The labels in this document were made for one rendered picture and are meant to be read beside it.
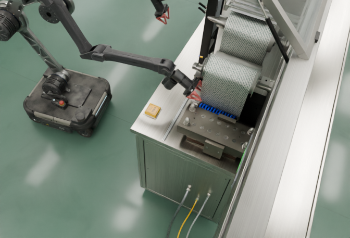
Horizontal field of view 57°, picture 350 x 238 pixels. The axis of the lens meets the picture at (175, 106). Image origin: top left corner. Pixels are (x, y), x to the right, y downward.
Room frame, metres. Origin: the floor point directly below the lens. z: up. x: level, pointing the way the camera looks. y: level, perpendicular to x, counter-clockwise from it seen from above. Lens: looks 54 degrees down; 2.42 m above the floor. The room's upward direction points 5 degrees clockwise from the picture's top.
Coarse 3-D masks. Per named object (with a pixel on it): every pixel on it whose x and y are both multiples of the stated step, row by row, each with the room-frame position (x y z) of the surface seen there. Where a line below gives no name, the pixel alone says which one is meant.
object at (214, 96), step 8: (208, 88) 1.06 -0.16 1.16; (216, 88) 1.05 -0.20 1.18; (200, 96) 1.08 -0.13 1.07; (208, 96) 1.06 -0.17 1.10; (216, 96) 1.05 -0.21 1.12; (224, 96) 1.03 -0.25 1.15; (232, 96) 1.02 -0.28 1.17; (240, 96) 1.00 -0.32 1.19; (208, 104) 1.06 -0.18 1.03; (216, 104) 1.04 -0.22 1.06; (224, 104) 1.03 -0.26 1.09; (232, 104) 1.01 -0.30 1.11; (240, 104) 1.00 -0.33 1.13; (232, 112) 1.01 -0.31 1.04; (240, 112) 0.99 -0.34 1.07
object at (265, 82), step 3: (264, 78) 1.05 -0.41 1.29; (267, 78) 1.05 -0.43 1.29; (261, 81) 1.02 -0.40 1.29; (264, 81) 1.03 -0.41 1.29; (267, 81) 1.03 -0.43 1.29; (270, 81) 1.03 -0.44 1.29; (261, 84) 1.01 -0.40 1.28; (264, 84) 1.01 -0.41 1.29; (267, 84) 1.01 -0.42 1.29; (270, 84) 1.01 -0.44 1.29; (267, 87) 1.00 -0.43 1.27; (270, 87) 1.00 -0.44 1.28
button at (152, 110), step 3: (150, 105) 1.10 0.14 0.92; (153, 105) 1.10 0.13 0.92; (147, 108) 1.07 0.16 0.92; (150, 108) 1.08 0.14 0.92; (153, 108) 1.08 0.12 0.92; (156, 108) 1.08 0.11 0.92; (159, 108) 1.08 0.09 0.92; (147, 111) 1.05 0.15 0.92; (150, 111) 1.05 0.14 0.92; (153, 111) 1.06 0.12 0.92; (156, 111) 1.06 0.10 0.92; (147, 114) 1.05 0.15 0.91; (150, 114) 1.04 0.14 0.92; (153, 114) 1.04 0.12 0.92; (156, 114) 1.04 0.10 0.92
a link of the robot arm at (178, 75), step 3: (177, 69) 1.15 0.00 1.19; (174, 72) 1.12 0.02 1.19; (177, 72) 1.12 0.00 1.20; (180, 72) 1.13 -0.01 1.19; (171, 75) 1.13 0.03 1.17; (174, 75) 1.11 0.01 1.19; (177, 75) 1.11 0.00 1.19; (180, 75) 1.11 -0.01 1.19; (183, 75) 1.12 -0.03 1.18; (171, 78) 1.12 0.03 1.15; (174, 78) 1.10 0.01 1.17; (177, 78) 1.10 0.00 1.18; (180, 78) 1.10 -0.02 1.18; (174, 81) 1.11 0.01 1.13; (177, 81) 1.10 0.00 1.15
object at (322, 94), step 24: (336, 0) 1.50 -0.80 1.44; (336, 24) 1.30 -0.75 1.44; (288, 48) 1.10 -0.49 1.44; (336, 48) 1.13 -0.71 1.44; (312, 72) 0.96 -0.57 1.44; (336, 72) 0.98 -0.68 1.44; (312, 96) 0.83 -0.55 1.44; (336, 96) 0.84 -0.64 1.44; (312, 120) 0.71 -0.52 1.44; (312, 144) 0.61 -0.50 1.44; (240, 168) 0.60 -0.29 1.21; (288, 168) 0.50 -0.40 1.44; (312, 168) 0.51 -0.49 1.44; (288, 192) 0.42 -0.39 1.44; (312, 192) 0.43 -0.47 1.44; (288, 216) 0.34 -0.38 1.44; (312, 216) 0.35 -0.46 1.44
